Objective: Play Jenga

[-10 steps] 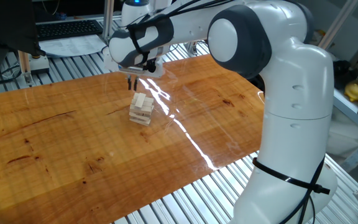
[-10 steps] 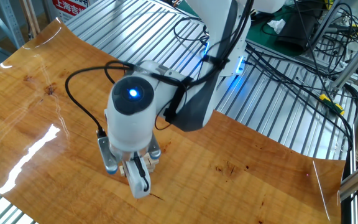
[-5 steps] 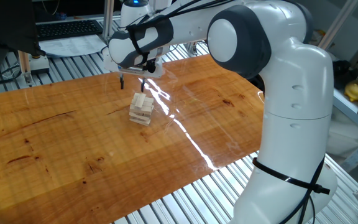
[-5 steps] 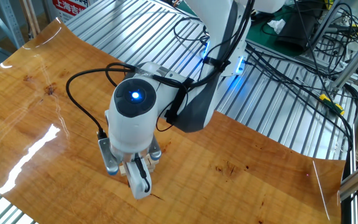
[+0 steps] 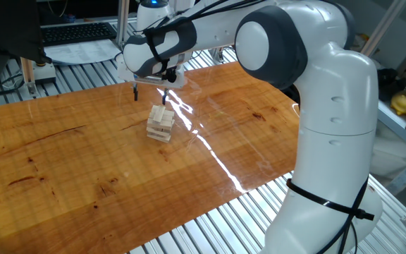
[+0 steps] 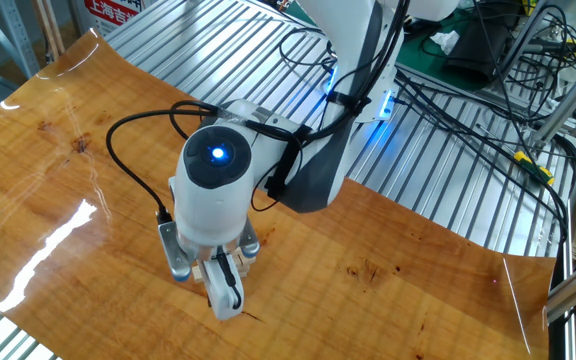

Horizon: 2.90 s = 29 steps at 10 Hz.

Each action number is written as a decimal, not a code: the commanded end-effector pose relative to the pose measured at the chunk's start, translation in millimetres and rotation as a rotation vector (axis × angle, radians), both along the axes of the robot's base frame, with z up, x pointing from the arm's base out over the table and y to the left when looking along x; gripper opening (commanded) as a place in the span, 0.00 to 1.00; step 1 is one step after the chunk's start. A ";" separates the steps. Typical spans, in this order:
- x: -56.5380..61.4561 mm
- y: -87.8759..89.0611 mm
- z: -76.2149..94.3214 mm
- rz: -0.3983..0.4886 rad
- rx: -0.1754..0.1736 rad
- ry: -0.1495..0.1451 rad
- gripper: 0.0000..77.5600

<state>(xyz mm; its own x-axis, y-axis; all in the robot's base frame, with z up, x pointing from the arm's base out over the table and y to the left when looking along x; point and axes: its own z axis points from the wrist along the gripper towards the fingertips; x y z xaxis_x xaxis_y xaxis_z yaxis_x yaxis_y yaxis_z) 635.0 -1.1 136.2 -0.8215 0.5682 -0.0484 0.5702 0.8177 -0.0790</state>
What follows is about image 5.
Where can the upright aluminium post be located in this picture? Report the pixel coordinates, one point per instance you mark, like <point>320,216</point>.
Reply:
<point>122,17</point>

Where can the slanted silver frame post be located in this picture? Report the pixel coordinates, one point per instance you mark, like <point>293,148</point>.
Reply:
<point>382,28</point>

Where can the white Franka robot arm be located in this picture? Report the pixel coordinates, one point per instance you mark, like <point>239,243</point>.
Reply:
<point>330,106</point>

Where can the white plastic bag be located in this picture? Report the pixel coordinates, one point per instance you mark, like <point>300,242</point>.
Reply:
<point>386,155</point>

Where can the horizontal aluminium rail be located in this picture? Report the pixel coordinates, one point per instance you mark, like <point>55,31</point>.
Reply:
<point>101,20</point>

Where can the white button box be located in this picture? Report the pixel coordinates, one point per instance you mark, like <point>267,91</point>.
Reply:
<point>46,74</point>

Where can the black object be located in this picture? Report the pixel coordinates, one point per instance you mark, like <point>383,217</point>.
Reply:
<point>386,83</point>

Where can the yellow toy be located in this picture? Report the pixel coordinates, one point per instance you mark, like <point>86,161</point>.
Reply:
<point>402,102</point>

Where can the grey metal shelf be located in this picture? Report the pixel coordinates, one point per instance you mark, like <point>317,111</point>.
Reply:
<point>397,121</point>

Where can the wooden post with bracket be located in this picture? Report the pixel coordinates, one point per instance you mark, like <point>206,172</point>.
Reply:
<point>27,72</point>

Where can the glossy wood pattern mat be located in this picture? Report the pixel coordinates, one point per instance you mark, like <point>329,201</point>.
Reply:
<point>83,158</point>

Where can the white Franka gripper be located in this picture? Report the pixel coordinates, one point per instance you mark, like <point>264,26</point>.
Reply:
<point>123,75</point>

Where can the black keyboard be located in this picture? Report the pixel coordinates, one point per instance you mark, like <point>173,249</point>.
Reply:
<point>79,33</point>

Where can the white paper stack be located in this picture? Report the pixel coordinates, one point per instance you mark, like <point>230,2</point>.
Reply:
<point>83,53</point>

